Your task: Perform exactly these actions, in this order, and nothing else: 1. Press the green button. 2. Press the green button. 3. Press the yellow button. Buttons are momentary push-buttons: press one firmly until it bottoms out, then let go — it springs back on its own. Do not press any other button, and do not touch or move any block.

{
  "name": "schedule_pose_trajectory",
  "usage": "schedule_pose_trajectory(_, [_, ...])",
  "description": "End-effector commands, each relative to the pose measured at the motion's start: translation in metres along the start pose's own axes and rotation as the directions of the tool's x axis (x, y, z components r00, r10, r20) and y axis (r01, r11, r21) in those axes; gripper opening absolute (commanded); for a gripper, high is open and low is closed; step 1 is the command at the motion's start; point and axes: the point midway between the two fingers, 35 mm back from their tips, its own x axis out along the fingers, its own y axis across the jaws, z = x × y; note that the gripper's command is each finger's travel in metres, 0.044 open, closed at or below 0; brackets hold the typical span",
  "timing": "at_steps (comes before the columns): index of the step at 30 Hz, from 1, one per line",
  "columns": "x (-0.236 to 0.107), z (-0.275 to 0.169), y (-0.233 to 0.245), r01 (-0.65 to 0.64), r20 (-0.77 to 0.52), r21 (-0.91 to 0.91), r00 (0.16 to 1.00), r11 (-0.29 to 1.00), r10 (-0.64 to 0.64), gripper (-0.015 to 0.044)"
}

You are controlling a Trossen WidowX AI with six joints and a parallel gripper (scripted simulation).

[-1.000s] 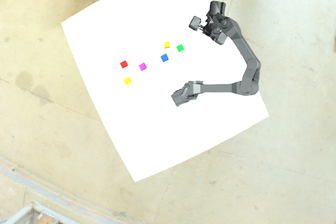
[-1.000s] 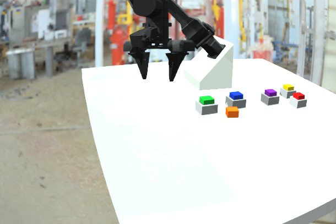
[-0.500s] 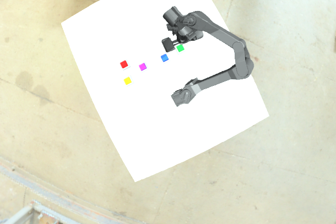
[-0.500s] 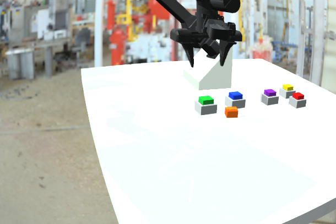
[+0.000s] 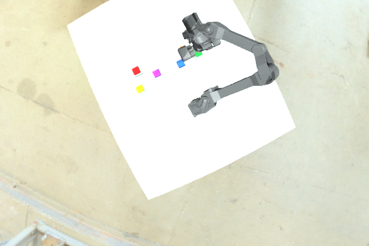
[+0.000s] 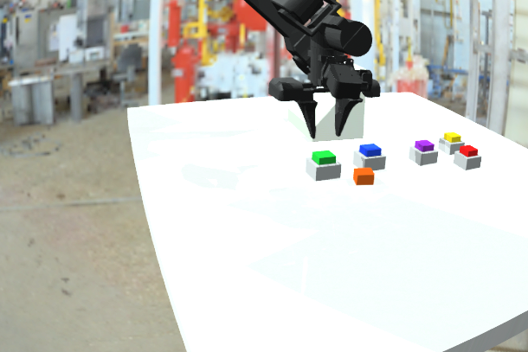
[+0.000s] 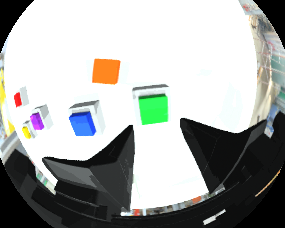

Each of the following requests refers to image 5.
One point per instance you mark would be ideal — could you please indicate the purple button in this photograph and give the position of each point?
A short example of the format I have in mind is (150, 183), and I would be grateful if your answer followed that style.
(157, 73)

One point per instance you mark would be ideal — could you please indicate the yellow button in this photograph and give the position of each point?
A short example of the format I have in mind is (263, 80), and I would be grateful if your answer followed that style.
(141, 88)

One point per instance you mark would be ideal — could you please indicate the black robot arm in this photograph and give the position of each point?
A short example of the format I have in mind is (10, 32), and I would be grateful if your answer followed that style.
(266, 73)

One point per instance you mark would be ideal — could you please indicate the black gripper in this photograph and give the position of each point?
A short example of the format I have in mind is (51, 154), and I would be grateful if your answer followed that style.
(188, 52)

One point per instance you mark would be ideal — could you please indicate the red button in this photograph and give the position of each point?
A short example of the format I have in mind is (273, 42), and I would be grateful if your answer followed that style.
(137, 70)

